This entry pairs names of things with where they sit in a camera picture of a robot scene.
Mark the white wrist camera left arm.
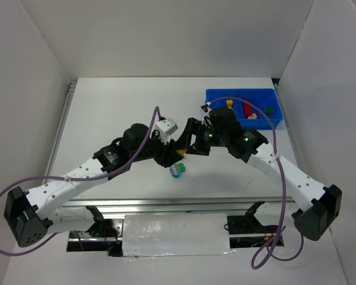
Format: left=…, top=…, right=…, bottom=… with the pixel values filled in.
left=155, top=118, right=178, bottom=140

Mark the small yellow lego brick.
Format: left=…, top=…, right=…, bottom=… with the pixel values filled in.
left=226, top=100, right=233, bottom=109

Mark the silver foil covered board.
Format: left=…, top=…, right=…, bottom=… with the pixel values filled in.
left=122, top=213, right=231, bottom=257

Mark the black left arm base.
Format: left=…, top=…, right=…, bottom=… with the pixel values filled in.
left=66, top=218, right=125, bottom=257

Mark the aluminium frame rail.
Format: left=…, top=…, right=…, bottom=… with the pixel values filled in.
left=63, top=197, right=282, bottom=214

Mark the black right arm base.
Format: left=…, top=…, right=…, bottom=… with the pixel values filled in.
left=223, top=216, right=278, bottom=249

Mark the blue plastic bin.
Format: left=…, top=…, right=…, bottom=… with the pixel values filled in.
left=205, top=88, right=283, bottom=129

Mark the small green lego brick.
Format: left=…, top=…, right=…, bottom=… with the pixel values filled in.
left=177, top=163, right=186, bottom=172

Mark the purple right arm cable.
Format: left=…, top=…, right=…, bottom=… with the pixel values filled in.
left=207, top=96, right=305, bottom=270

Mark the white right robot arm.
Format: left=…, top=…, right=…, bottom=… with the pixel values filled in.
left=160, top=106, right=342, bottom=241

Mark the red lego brick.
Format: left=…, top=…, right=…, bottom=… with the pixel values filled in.
left=243, top=100, right=253, bottom=119

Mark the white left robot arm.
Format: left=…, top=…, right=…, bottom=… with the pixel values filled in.
left=4, top=118, right=181, bottom=248

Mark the flower printed lego piece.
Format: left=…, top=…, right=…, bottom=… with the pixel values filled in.
left=247, top=113, right=259, bottom=119

